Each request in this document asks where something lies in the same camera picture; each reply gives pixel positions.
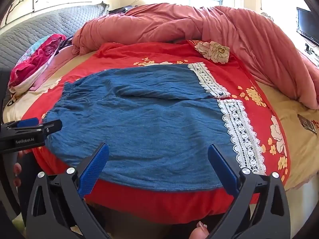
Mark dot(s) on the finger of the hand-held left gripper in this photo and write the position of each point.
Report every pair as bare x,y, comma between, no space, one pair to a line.
51,126
26,123

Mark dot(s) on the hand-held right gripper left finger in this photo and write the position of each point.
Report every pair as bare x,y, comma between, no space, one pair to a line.
93,171

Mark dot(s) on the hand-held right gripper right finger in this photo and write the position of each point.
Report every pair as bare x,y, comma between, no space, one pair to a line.
221,169

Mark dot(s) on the blue denim pants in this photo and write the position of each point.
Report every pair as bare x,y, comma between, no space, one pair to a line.
149,134

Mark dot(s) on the person's left hand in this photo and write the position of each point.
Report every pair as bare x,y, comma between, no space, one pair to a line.
17,168

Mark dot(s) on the person's right hand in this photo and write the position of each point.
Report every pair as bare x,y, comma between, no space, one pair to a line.
199,232

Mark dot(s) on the pink floral pillow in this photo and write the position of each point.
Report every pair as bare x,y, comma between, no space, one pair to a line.
37,57

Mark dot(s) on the grey quilted headboard cover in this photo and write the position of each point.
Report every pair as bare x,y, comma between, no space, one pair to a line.
49,22

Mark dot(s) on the red floral blanket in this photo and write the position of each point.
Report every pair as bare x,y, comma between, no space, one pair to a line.
162,52

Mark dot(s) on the dark clothing pile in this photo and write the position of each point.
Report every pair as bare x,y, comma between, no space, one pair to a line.
119,9

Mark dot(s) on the pink comforter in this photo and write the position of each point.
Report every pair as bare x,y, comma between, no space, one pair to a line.
174,22

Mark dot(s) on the black flat screen television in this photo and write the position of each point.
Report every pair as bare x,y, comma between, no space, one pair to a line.
306,25

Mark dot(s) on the branch wall painting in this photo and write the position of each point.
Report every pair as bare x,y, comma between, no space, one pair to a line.
15,6

